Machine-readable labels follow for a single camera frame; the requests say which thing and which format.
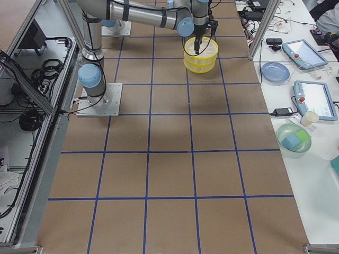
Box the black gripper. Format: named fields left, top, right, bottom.
left=194, top=25, right=206, bottom=55

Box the yellow steamer basket with cloth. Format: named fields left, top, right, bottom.
left=184, top=37, right=219, bottom=60

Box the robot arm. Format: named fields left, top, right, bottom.
left=76, top=1, right=211, bottom=67

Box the yellow bamboo steamer basket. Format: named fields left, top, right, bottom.
left=183, top=58, right=216, bottom=74

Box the black webcam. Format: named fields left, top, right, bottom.
left=266, top=38, right=283, bottom=52

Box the blue round plate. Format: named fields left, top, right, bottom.
left=261, top=62, right=290, bottom=84

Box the teach pendant far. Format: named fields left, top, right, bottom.
left=282, top=39, right=328, bottom=69

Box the teach pendant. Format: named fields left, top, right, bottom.
left=293, top=80, right=338, bottom=121
left=282, top=39, right=328, bottom=69

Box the black power adapter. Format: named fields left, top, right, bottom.
left=269, top=107, right=297, bottom=117

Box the teach pendant near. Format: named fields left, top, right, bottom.
left=293, top=80, right=338, bottom=121

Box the white paper cup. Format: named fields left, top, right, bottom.
left=300, top=111, right=319, bottom=126

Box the green bowl with sponges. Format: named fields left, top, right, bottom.
left=276, top=123, right=312, bottom=153

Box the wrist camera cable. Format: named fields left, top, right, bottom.
left=182, top=26, right=217, bottom=56

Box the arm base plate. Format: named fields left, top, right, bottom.
left=101, top=20, right=132, bottom=37
left=76, top=83, right=123, bottom=117

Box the aluminium frame post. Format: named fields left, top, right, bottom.
left=247, top=0, right=280, bottom=60

